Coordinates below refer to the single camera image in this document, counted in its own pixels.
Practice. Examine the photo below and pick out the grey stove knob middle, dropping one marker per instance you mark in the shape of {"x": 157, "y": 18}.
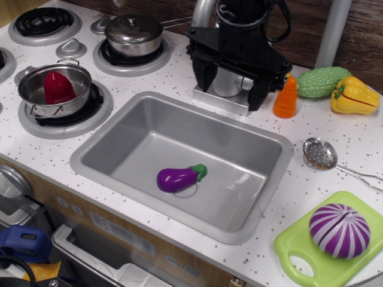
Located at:
{"x": 71, "y": 49}

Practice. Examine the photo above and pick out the grey round front knob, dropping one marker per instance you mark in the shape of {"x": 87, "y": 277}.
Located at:
{"x": 13, "y": 184}

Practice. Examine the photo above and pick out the back right stove burner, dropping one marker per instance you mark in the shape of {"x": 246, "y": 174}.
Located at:
{"x": 108, "y": 61}

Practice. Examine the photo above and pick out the yellow tape piece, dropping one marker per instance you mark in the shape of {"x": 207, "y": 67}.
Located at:
{"x": 44, "y": 271}

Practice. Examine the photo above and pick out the grey vertical pole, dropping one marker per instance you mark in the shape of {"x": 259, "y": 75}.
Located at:
{"x": 333, "y": 31}

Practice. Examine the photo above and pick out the stove burner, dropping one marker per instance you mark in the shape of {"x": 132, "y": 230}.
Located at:
{"x": 44, "y": 26}
{"x": 89, "y": 117}
{"x": 108, "y": 61}
{"x": 8, "y": 64}

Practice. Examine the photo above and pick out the grey stove knob upper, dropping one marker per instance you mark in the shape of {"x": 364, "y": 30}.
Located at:
{"x": 98, "y": 27}

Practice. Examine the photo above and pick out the silver toy faucet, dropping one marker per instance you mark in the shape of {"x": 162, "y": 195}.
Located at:
{"x": 228, "y": 91}

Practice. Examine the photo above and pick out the red toy pepper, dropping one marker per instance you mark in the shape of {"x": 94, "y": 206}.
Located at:
{"x": 57, "y": 89}

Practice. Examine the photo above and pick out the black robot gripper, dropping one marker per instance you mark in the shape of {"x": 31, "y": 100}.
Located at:
{"x": 240, "y": 44}

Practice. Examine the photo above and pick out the blue clamp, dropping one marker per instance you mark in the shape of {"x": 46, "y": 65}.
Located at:
{"x": 27, "y": 243}

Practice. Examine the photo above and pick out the green toy bitter gourd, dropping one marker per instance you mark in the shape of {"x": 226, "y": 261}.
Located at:
{"x": 320, "y": 82}

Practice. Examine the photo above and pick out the purple striped toy onion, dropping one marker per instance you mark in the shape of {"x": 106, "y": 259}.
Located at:
{"x": 339, "y": 231}

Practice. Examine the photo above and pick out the back left stove burner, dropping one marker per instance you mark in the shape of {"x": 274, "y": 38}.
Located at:
{"x": 44, "y": 26}

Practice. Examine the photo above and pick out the purple toy eggplant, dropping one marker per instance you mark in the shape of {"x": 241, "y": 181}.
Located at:
{"x": 172, "y": 180}

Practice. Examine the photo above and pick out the steel slotted spoon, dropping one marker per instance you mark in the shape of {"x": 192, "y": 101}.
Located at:
{"x": 322, "y": 155}

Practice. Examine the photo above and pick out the steel pot with lid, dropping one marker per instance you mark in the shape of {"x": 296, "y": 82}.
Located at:
{"x": 136, "y": 35}

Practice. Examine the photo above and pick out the front right stove burner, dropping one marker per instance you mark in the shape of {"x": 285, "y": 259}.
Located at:
{"x": 89, "y": 117}

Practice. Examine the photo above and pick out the yellow toy bell pepper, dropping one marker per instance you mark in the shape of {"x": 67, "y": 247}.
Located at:
{"x": 352, "y": 96}

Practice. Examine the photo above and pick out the silver oven door handle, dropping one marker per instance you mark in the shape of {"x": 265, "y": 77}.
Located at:
{"x": 128, "y": 274}

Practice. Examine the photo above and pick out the orange toy carrot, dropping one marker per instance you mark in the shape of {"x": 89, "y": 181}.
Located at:
{"x": 286, "y": 102}

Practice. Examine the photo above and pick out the far left stove burner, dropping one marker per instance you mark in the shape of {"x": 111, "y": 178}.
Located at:
{"x": 8, "y": 64}

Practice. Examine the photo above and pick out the grey plastic sink basin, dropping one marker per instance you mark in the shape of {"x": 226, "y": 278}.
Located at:
{"x": 152, "y": 132}

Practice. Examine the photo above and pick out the green plastic cutting board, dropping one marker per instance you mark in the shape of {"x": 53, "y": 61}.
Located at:
{"x": 296, "y": 241}

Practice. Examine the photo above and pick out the open steel pot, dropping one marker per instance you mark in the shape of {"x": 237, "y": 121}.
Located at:
{"x": 31, "y": 90}

